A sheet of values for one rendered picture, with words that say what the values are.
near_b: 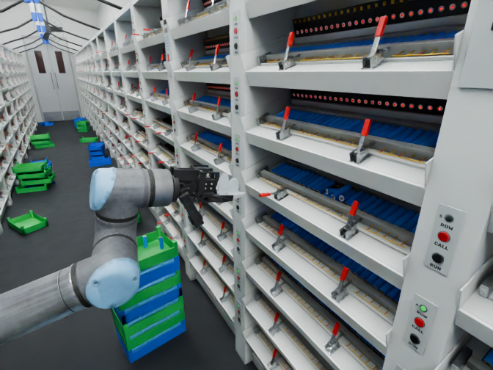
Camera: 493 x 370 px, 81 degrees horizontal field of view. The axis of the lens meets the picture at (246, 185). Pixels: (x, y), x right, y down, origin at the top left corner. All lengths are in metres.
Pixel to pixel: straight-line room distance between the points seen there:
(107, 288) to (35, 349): 1.40
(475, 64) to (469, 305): 0.39
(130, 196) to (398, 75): 0.57
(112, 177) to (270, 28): 0.67
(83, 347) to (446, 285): 1.66
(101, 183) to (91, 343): 1.32
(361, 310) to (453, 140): 0.47
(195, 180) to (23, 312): 0.41
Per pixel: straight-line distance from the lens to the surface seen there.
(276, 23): 1.06
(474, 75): 0.54
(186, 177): 0.72
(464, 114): 0.55
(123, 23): 3.02
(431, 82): 0.58
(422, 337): 0.72
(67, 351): 1.90
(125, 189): 0.66
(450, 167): 0.57
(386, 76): 0.62
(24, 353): 2.00
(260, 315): 1.31
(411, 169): 0.64
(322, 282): 0.90
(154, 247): 1.55
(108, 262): 0.61
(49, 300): 0.65
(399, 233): 0.73
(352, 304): 0.85
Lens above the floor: 1.30
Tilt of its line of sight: 21 degrees down
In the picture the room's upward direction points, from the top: straight up
